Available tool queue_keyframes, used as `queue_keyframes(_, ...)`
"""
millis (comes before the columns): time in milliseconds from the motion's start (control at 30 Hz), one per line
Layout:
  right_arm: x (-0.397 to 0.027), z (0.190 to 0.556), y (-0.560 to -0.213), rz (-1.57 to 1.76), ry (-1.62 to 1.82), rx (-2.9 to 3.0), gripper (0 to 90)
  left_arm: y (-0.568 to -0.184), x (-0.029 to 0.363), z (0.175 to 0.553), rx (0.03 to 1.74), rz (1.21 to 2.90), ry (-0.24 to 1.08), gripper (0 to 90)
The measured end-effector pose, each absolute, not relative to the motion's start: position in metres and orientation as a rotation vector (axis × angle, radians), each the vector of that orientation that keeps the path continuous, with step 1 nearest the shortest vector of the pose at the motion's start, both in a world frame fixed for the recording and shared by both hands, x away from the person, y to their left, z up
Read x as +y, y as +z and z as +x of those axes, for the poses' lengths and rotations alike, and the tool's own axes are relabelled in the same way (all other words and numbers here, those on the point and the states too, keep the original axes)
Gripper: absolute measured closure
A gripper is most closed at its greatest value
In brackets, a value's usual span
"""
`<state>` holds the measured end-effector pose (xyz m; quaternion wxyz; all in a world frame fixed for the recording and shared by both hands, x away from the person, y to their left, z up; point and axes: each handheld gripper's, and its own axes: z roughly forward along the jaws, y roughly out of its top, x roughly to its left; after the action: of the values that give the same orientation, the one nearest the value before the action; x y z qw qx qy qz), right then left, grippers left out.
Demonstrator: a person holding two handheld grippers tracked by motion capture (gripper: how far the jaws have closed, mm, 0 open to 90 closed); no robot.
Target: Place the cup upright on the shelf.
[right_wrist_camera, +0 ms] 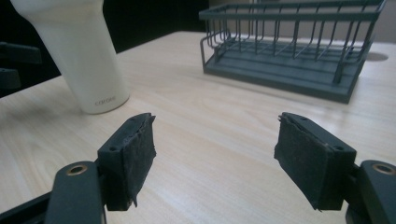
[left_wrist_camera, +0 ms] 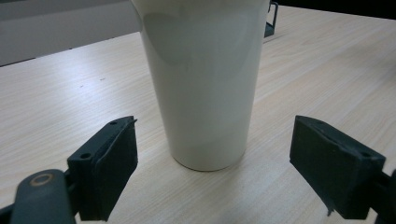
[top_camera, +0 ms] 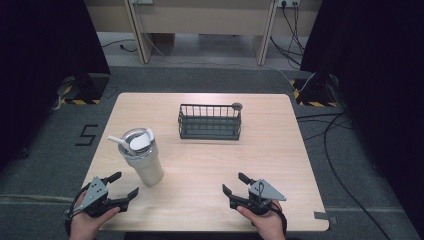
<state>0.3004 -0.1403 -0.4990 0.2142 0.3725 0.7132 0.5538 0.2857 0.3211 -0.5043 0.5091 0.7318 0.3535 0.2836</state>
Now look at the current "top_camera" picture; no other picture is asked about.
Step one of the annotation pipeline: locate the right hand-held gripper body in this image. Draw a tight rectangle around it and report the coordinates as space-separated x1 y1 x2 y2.
229 178 287 216

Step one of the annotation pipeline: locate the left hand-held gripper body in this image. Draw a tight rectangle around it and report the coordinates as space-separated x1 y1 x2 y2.
70 176 130 219

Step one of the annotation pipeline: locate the white tumbler cup with straw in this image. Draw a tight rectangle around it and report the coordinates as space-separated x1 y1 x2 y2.
106 127 165 187

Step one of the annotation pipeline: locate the dark wire basket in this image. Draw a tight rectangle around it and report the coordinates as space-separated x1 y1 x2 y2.
177 101 244 141

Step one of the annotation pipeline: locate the person's right hand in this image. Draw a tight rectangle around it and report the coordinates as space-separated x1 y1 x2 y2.
236 199 287 240

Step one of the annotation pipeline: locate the person's left hand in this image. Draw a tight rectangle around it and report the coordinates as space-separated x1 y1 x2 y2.
68 191 121 240

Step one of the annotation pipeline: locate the black tape floor mark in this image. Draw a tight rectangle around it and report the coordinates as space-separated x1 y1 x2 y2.
74 124 100 147

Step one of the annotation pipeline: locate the grey tape strip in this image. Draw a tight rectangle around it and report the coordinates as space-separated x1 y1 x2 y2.
313 211 338 225

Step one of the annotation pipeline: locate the black stand base hazard tape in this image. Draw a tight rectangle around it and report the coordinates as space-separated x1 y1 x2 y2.
289 73 341 108
56 73 111 106

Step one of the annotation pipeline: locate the black curtain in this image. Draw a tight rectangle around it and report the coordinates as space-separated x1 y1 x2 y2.
299 0 424 231
0 0 112 174

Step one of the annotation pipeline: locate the beige wooden desk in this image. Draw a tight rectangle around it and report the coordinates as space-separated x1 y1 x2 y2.
84 0 324 67

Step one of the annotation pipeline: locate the white power strip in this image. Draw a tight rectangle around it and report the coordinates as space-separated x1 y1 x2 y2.
277 0 302 9

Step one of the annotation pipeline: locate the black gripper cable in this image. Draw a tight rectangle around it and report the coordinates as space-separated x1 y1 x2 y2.
270 201 288 236
63 182 92 236

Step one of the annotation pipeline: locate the black floor cable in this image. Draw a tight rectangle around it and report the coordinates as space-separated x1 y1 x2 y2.
295 111 391 240
100 38 138 54

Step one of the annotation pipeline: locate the black cable bundle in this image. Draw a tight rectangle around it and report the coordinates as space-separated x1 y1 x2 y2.
269 1 306 69

